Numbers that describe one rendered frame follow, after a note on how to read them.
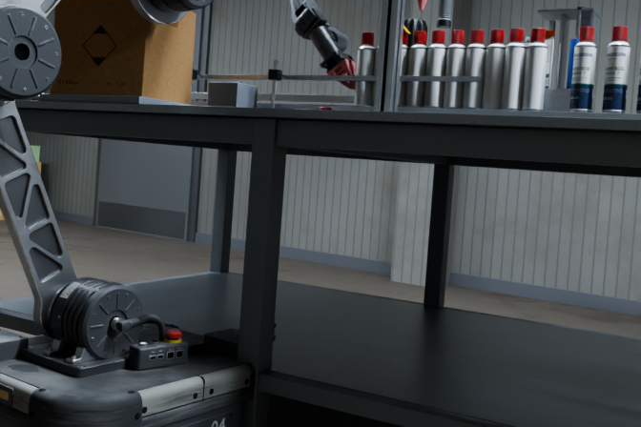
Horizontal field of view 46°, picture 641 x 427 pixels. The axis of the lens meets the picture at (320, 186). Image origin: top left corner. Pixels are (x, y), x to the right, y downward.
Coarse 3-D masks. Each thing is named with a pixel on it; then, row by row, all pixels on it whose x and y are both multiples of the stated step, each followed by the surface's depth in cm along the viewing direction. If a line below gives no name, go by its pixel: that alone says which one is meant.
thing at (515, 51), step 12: (516, 36) 188; (516, 48) 187; (516, 60) 187; (504, 72) 189; (516, 72) 187; (504, 84) 189; (516, 84) 187; (504, 96) 188; (516, 96) 187; (504, 108) 188; (516, 108) 187
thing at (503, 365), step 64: (64, 128) 207; (128, 128) 195; (192, 128) 185; (256, 128) 175; (320, 128) 168; (384, 128) 160; (448, 128) 154; (256, 192) 175; (448, 192) 279; (256, 256) 175; (0, 320) 218; (192, 320) 226; (256, 320) 174; (320, 320) 240; (384, 320) 247; (448, 320) 255; (512, 320) 264; (256, 384) 174; (320, 384) 170; (384, 384) 173; (448, 384) 177; (512, 384) 181; (576, 384) 185; (640, 384) 190
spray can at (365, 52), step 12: (372, 36) 208; (360, 48) 208; (372, 48) 208; (360, 60) 208; (372, 60) 208; (360, 72) 208; (372, 72) 208; (360, 84) 208; (372, 84) 209; (360, 96) 208
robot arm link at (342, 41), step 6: (318, 12) 216; (318, 18) 215; (324, 18) 217; (318, 24) 216; (324, 24) 218; (312, 30) 217; (336, 30) 223; (306, 36) 218; (336, 36) 219; (342, 36) 221; (342, 42) 221; (342, 48) 222
